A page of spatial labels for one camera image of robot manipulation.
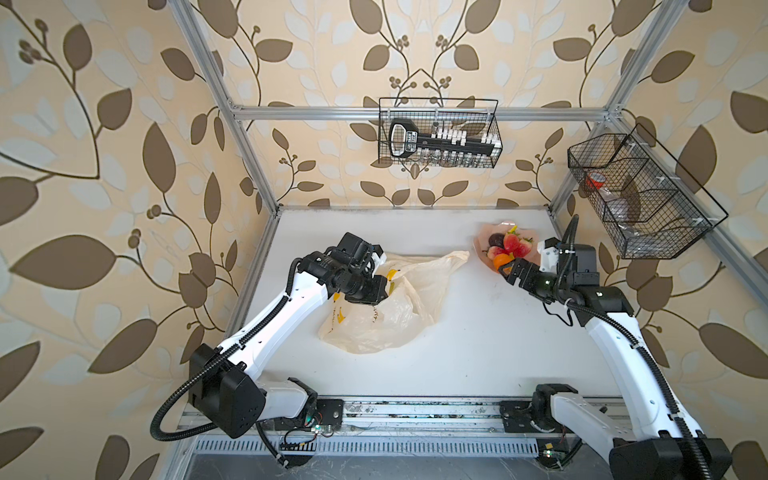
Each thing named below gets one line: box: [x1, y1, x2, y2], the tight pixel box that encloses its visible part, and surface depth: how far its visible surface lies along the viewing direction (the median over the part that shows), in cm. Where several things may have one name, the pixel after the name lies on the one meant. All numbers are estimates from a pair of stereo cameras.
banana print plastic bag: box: [318, 251, 470, 354], surface depth 79 cm
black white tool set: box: [389, 119, 502, 158], surface depth 85 cm
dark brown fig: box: [488, 233, 505, 249], surface depth 105 cm
